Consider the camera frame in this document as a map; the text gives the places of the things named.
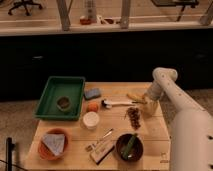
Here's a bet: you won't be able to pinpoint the orange fruit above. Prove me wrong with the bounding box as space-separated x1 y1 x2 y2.
87 102 99 112

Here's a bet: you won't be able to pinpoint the black stand post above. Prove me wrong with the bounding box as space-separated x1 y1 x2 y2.
6 137 15 171

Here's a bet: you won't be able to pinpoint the black office chair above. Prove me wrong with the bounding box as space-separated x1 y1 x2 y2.
8 0 43 16

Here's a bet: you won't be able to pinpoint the white paper cup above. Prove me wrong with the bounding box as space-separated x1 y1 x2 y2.
83 112 100 130

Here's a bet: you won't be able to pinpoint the dark brown bowl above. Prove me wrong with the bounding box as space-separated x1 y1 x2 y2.
116 134 143 162

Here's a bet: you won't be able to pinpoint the red bowl on shelf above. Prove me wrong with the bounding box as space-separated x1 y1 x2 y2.
80 16 92 25

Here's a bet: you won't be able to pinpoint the green cucumber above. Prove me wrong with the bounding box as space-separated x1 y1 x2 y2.
122 133 138 160

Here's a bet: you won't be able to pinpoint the blue sponge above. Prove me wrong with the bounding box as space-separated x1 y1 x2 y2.
84 88 101 100

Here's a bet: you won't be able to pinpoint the green plastic tray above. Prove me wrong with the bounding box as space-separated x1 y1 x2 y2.
35 76 85 121

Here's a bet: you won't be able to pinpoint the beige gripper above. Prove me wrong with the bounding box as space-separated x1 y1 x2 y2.
143 95 158 116

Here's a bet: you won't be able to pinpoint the silver fork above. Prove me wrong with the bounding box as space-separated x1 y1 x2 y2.
85 128 114 152

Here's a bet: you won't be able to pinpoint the yellow banana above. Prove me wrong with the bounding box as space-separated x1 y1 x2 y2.
127 93 146 104

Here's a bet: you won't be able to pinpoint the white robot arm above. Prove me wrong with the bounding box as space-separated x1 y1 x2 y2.
146 67 213 171

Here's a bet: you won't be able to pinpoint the white handled brush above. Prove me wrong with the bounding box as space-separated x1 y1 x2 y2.
101 99 134 109

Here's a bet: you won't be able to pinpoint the grey folded cloth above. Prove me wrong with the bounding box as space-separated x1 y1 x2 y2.
42 134 65 156

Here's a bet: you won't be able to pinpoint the wooden block with label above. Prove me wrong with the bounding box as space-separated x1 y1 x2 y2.
90 140 115 165

